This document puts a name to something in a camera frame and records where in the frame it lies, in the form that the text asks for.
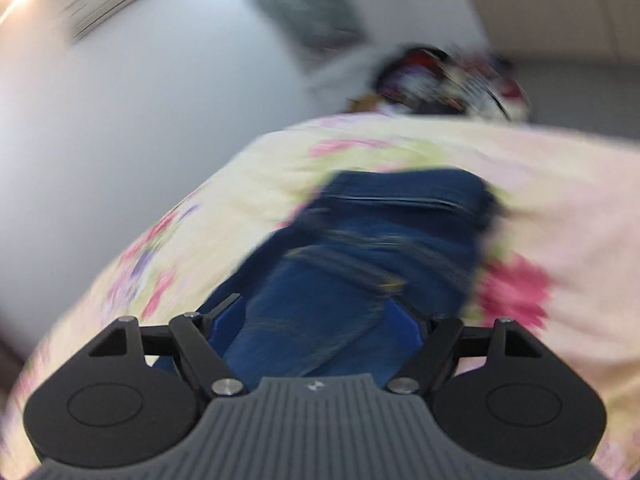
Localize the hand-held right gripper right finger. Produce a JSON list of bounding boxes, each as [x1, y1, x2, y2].
[[384, 299, 546, 396]]

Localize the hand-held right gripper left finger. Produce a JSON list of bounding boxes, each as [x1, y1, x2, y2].
[[89, 293, 249, 398]]

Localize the blue denim pants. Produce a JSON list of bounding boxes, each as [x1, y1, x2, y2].
[[150, 167, 506, 393]]

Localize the floral blanket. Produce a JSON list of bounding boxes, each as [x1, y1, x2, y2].
[[0, 112, 640, 480]]

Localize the pile of colourful clothes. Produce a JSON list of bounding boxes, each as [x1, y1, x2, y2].
[[372, 46, 532, 122]]

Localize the white air conditioner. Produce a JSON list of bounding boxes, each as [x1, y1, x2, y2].
[[62, 0, 206, 43]]

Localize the dark framed wall picture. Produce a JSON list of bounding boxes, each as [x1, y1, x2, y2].
[[232, 0, 367, 57]]

